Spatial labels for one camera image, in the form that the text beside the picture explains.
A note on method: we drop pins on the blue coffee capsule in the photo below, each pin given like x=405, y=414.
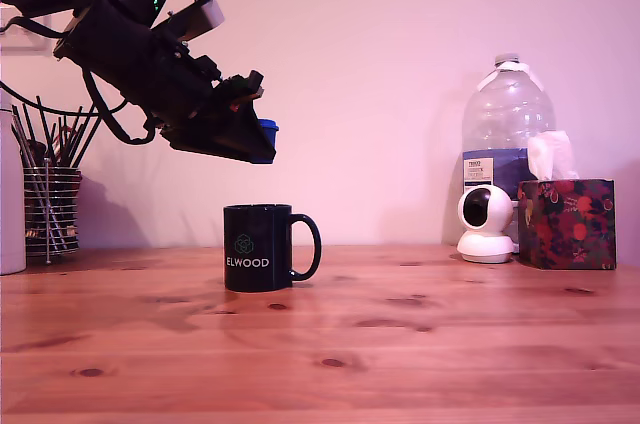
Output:
x=270, y=130

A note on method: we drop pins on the black Elwood coffee mug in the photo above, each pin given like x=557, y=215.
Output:
x=255, y=249

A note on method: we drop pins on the black drinking straw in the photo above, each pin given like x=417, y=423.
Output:
x=29, y=121
x=75, y=139
x=19, y=131
x=46, y=131
x=87, y=141

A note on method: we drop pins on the white bottle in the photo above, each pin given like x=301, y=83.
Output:
x=11, y=194

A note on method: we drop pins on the large clear water bottle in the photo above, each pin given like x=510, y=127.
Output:
x=505, y=114

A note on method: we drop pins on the white paper tissue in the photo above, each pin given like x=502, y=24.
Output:
x=547, y=154

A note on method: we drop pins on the dark floral tissue box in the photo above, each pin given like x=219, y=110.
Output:
x=567, y=224

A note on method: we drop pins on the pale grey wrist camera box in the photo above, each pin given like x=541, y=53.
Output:
x=212, y=14

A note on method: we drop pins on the white wall switch plate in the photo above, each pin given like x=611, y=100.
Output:
x=25, y=45

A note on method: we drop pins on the small white round camera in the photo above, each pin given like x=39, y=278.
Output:
x=487, y=244

